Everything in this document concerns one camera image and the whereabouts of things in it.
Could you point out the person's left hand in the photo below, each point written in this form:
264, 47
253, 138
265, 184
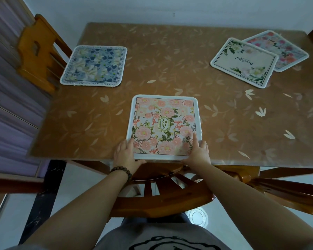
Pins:
125, 156

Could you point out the person's right hand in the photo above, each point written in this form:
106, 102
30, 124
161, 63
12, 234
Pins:
199, 158

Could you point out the person's left thumb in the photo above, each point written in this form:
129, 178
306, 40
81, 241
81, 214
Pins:
140, 162

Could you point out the person's right thumb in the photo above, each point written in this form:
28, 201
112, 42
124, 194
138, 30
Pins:
187, 161

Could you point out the person's right forearm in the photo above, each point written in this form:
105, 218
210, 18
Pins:
250, 205

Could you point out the person's left forearm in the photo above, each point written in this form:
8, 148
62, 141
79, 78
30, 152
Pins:
86, 213

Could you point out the wooden chair with curved back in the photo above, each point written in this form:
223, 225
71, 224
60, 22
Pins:
161, 195

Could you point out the grey shirt with black print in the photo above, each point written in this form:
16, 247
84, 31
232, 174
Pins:
159, 236

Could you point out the brown leaf-patterned table cover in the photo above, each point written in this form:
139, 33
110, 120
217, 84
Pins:
172, 62

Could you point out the blue floral placemat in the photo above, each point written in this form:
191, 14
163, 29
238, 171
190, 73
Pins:
94, 65

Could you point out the white placemat with green leaves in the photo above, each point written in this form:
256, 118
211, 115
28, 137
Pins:
246, 62

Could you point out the red and pink floral placemat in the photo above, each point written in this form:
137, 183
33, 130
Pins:
284, 50

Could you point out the wooden chair with slotted back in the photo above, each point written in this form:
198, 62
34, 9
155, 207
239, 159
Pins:
39, 52

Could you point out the purple cabinet with wooden frame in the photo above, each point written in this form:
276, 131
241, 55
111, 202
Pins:
10, 101

